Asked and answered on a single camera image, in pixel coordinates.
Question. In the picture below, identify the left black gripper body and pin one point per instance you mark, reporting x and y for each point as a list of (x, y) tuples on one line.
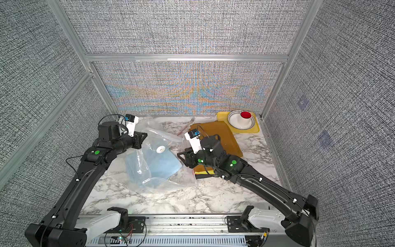
[(133, 142)]

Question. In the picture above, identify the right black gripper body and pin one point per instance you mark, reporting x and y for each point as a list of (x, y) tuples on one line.
[(202, 159)]

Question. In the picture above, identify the yellow-green shorts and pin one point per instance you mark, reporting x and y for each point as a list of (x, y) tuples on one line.
[(203, 172)]

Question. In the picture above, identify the mustard brown trousers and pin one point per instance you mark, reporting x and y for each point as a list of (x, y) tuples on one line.
[(228, 140)]

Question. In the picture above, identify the light blue trousers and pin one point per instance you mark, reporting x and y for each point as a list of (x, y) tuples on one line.
[(150, 169)]

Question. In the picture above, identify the clear plastic vacuum bag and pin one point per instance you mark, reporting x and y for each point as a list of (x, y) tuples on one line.
[(158, 136)]

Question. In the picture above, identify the black trousers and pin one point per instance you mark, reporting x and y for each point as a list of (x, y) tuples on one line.
[(204, 176)]

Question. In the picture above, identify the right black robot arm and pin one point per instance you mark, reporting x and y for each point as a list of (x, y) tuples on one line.
[(301, 213)]

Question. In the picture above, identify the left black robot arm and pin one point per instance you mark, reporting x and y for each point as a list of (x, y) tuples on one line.
[(59, 227)]

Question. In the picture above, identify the yellow plastic tray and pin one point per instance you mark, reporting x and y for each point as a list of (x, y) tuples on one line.
[(222, 116)]

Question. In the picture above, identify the white patterned bowl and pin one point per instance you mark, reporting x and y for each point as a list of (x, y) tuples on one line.
[(233, 117)]

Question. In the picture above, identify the white cup red inside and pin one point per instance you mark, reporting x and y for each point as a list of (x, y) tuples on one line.
[(245, 119)]

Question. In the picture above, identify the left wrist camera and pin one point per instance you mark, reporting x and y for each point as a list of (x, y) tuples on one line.
[(130, 122)]

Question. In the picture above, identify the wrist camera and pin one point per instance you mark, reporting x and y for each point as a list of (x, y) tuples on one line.
[(193, 137), (130, 122)]

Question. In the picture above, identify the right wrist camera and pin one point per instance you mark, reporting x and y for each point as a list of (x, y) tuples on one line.
[(193, 137)]

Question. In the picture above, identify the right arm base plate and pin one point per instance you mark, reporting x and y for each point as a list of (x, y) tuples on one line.
[(237, 224)]

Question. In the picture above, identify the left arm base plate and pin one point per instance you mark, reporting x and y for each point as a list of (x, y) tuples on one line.
[(135, 225)]

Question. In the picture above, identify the aluminium front rail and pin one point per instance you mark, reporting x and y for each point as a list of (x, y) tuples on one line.
[(172, 224)]

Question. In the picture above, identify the white slotted cable duct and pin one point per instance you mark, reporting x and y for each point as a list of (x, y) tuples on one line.
[(169, 241)]

